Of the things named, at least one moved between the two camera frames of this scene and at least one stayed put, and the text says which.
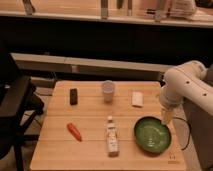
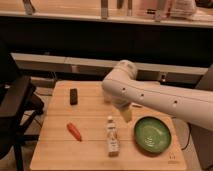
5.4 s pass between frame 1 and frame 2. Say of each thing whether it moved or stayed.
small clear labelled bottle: stayed
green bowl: stayed
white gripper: moved
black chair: stayed
